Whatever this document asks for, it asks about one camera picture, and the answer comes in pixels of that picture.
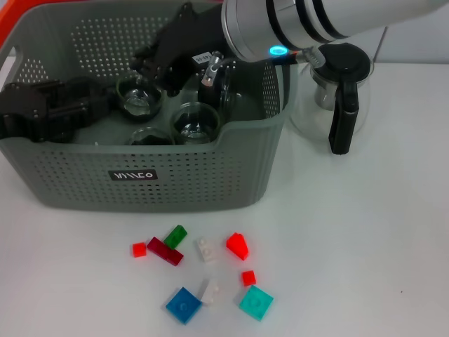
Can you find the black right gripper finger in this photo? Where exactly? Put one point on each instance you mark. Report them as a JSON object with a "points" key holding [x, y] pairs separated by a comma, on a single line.
{"points": [[149, 61], [173, 82]]}

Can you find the green brick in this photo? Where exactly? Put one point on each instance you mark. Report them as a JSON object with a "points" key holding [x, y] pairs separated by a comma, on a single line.
{"points": [[175, 237]]}

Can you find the teal square plate brick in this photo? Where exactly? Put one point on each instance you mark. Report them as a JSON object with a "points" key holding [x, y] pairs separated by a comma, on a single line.
{"points": [[256, 302]]}

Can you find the white two-stud brick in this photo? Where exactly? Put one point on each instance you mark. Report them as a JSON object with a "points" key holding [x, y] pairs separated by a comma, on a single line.
{"points": [[207, 250]]}

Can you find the blue square plate brick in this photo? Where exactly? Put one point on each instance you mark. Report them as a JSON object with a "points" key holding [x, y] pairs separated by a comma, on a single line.
{"points": [[184, 305]]}

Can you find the dark clay teapot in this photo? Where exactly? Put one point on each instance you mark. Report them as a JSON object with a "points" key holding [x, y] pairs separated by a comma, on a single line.
{"points": [[82, 87]]}

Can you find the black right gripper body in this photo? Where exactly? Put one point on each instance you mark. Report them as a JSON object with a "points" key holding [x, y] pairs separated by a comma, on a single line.
{"points": [[193, 35]]}

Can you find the small red brick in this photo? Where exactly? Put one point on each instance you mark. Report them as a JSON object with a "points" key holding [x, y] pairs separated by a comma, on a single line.
{"points": [[139, 250], [249, 278]]}

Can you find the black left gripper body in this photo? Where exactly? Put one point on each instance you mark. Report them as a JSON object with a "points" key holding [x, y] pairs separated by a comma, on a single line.
{"points": [[22, 112]]}

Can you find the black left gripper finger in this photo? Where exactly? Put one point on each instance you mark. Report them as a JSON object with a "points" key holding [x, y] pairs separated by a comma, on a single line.
{"points": [[94, 109], [66, 129]]}

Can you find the glass teacup with black holder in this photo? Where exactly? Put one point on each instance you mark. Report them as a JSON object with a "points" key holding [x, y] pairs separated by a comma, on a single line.
{"points": [[228, 94], [140, 103], [194, 123], [151, 137]]}

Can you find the red sloped brick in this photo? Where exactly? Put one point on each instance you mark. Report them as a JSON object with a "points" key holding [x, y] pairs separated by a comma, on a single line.
{"points": [[238, 245]]}

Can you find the grey perforated storage bin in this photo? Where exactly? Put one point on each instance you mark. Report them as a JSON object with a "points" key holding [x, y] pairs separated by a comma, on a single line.
{"points": [[210, 175]]}

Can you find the dark red long brick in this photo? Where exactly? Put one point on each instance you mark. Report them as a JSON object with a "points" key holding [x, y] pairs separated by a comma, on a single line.
{"points": [[165, 251]]}

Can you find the glass pot with black lid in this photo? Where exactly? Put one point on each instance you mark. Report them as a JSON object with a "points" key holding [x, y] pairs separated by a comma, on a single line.
{"points": [[345, 102]]}

